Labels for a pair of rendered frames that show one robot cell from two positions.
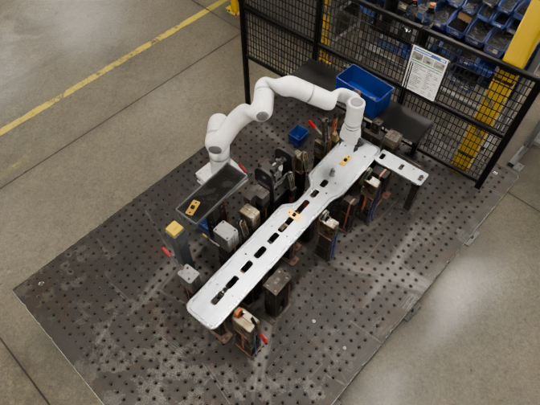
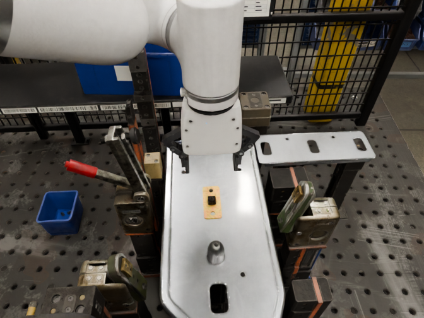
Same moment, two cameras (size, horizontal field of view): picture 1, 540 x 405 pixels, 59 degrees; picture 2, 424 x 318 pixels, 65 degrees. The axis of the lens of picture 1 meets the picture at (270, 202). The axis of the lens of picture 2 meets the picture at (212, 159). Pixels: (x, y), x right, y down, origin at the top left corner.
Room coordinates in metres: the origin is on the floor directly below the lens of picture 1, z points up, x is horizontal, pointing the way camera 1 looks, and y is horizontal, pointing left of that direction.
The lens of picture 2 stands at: (1.37, -0.14, 1.59)
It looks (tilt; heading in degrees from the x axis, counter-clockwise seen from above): 47 degrees down; 317
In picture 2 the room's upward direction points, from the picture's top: straight up
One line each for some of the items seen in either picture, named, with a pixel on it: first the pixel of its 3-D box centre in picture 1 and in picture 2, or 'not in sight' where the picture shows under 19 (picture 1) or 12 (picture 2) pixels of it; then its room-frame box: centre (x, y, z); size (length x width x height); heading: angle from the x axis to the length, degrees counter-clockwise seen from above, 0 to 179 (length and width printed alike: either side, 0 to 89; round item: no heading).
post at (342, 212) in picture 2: (412, 194); (340, 182); (1.54, -0.81, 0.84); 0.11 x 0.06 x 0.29; 50
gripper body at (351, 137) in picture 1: (350, 131); (211, 120); (1.67, -0.42, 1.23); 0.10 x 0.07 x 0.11; 50
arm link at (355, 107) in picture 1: (354, 111); (208, 37); (1.68, -0.42, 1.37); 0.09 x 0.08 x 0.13; 178
